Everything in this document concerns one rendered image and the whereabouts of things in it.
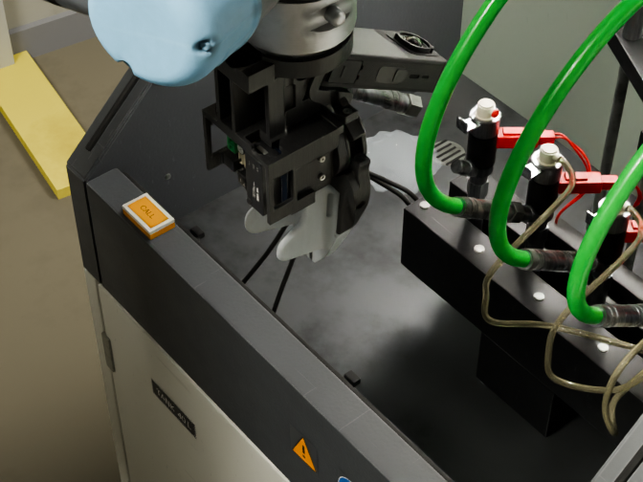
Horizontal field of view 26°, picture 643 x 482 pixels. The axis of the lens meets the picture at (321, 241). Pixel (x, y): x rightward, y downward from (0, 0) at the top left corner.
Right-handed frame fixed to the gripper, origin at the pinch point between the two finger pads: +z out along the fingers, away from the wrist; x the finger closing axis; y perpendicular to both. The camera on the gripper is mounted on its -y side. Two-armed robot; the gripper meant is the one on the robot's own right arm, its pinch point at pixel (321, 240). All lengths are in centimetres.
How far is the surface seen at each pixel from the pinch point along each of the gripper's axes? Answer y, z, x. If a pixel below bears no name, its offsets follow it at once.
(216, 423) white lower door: -3, 46, -21
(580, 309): -14.8, 6.8, 12.8
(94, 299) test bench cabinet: -3, 47, -45
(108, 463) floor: -15, 122, -76
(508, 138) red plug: -30.4, 13.5, -9.9
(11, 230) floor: -31, 122, -135
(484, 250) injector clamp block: -26.3, 23.8, -7.5
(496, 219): -13.5, 2.8, 4.5
